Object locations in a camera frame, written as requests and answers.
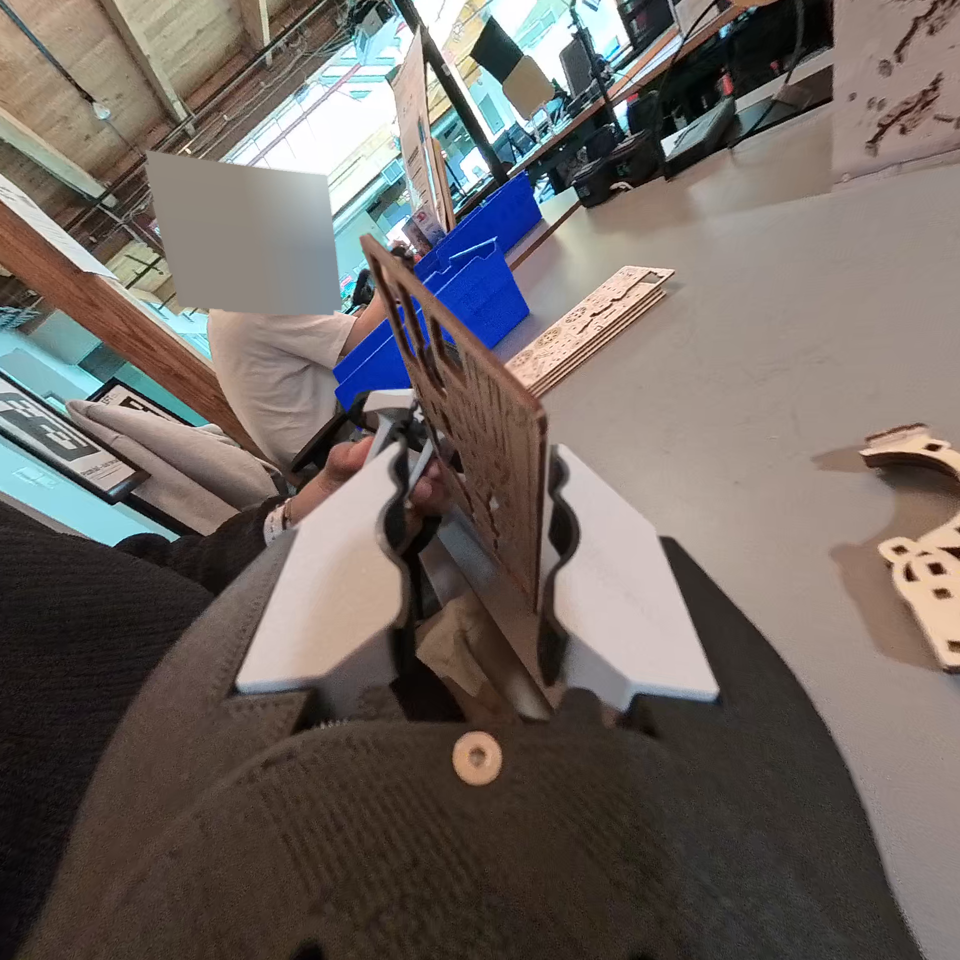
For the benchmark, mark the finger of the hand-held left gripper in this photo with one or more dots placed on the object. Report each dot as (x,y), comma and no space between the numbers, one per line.
(386,400)

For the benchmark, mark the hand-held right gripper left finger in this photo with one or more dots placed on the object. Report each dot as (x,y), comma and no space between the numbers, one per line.
(322,600)

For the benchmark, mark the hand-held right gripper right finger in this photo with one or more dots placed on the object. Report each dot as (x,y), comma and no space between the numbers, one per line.
(637,615)

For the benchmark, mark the laser-cut wooden part sheet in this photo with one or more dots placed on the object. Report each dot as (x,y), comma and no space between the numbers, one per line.
(480,435)

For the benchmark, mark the assembled layered wooden part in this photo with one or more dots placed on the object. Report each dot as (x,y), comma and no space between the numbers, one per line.
(926,607)

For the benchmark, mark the person's left forearm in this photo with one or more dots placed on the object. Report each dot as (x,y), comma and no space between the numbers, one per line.
(90,637)

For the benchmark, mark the grey desk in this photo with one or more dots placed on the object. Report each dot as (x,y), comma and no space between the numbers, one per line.
(750,375)

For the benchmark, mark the person's left hand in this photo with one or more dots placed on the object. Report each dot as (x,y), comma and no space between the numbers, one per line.
(337,469)

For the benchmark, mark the blue plastic bin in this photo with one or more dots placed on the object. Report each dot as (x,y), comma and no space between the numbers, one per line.
(495,217)
(487,300)

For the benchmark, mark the stack of wooden kit boards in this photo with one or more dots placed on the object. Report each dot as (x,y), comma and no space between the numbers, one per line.
(592,322)

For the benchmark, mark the grey hooded sweatshirt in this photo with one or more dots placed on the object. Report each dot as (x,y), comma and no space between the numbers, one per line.
(165,457)

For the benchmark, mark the black framed marker sign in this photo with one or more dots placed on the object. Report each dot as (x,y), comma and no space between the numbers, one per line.
(45,439)
(142,405)

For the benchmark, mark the standing cardboard poster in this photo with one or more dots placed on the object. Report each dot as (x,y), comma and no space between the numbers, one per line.
(416,127)

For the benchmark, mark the wooden beam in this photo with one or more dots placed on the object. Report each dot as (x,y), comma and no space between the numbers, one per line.
(97,300)

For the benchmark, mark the black equipment case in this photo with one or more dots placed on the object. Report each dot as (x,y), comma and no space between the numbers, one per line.
(615,172)

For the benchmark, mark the black and beige panel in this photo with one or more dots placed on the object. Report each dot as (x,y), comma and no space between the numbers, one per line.
(510,60)

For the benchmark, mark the white paper notice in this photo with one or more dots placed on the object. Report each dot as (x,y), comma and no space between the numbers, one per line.
(52,225)

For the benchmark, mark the hanging light bulb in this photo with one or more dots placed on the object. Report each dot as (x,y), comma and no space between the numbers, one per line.
(101,111)

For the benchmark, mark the black metal post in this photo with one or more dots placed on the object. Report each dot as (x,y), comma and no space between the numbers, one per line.
(457,97)

